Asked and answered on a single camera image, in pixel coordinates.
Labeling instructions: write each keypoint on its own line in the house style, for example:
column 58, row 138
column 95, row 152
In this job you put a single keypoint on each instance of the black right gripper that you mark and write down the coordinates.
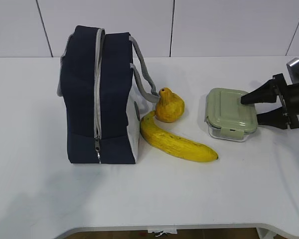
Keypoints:
column 283, row 117

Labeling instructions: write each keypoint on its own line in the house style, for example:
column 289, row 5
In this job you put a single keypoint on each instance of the glass container green lid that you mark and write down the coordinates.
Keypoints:
column 227, row 118

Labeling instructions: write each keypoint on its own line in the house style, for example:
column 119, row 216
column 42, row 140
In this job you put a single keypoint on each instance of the yellow pear-shaped fruit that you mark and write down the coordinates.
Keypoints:
column 170, row 106

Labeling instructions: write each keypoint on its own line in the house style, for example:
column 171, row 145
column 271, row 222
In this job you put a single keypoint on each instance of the yellow banana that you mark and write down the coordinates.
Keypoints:
column 174, row 145

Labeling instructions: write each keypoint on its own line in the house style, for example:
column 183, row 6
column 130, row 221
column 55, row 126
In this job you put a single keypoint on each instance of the navy blue lunch bag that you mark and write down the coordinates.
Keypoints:
column 101, row 77

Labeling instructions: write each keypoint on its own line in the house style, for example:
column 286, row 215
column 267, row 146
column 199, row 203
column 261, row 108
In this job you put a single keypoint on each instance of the white tape scrap table edge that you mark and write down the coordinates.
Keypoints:
column 158, row 232

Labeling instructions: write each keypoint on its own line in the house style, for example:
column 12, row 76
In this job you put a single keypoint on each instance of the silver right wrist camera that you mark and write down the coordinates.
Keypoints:
column 293, row 70

